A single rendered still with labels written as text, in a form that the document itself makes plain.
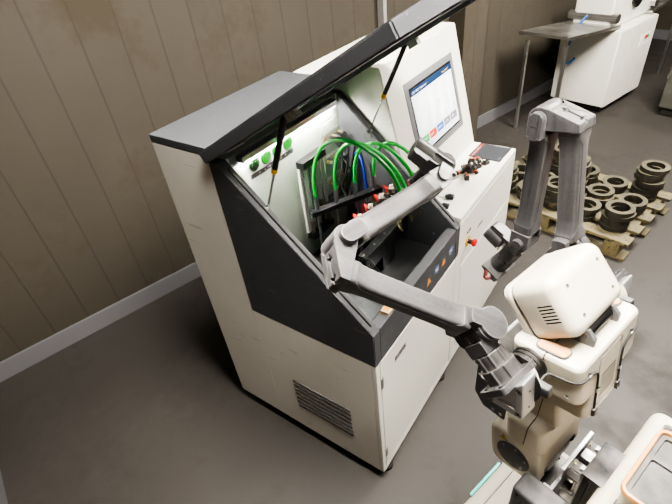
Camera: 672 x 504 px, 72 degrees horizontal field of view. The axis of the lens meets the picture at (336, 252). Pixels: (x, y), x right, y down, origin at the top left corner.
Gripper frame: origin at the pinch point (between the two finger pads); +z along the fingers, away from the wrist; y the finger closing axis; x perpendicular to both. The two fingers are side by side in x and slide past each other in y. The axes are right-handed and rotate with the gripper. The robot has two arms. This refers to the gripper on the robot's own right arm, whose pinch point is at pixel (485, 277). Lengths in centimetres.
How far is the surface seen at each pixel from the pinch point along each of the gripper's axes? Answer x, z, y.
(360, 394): 2, 45, 45
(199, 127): -97, -7, 52
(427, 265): -17.6, 14.1, 4.4
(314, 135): -83, 4, 10
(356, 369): -5, 32, 45
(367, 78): -85, -14, -13
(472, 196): -32, 18, -41
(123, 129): -193, 80, 48
